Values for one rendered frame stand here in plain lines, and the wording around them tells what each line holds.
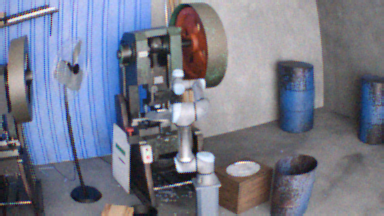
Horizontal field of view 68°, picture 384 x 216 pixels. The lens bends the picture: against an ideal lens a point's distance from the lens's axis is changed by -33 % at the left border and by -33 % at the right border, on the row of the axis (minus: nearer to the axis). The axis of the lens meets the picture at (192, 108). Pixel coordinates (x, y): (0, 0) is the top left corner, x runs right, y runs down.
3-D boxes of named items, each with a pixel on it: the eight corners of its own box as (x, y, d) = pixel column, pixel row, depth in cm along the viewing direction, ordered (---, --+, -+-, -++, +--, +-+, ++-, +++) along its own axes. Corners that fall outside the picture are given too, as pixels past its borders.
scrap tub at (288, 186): (316, 208, 294) (326, 163, 281) (283, 226, 278) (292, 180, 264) (293, 194, 331) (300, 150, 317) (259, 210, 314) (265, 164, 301)
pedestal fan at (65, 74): (117, 204, 338) (95, 32, 294) (62, 209, 313) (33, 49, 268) (91, 159, 447) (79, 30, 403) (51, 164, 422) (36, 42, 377)
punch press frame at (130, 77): (197, 182, 355) (188, 27, 317) (152, 190, 338) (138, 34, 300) (164, 154, 424) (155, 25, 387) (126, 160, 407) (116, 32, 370)
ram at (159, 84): (170, 100, 340) (168, 64, 331) (153, 103, 334) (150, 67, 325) (162, 96, 355) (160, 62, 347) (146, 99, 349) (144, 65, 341)
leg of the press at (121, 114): (158, 207, 336) (144, 111, 311) (147, 209, 332) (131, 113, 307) (128, 171, 417) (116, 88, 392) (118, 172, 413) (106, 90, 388)
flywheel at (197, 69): (190, 9, 382) (197, 77, 396) (171, 11, 374) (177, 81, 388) (224, 3, 317) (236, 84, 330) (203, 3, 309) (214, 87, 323)
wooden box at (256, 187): (269, 199, 331) (273, 168, 321) (237, 215, 312) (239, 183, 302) (244, 188, 364) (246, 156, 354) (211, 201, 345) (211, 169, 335)
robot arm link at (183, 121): (197, 174, 283) (196, 108, 254) (176, 176, 282) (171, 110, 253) (195, 164, 293) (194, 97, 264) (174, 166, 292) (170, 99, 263)
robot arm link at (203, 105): (214, 105, 255) (203, 74, 299) (196, 107, 254) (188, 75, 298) (215, 122, 261) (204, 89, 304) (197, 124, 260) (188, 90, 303)
